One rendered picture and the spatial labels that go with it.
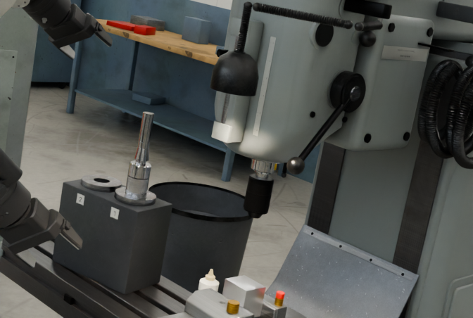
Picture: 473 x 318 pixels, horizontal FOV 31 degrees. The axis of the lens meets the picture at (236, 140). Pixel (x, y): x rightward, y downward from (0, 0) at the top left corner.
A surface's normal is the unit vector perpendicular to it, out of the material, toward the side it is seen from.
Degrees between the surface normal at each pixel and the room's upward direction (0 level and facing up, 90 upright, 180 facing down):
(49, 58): 90
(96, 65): 90
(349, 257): 63
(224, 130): 90
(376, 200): 90
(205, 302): 40
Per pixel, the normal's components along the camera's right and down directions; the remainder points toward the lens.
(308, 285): -0.55, -0.41
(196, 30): -0.73, 0.02
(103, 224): -0.55, 0.08
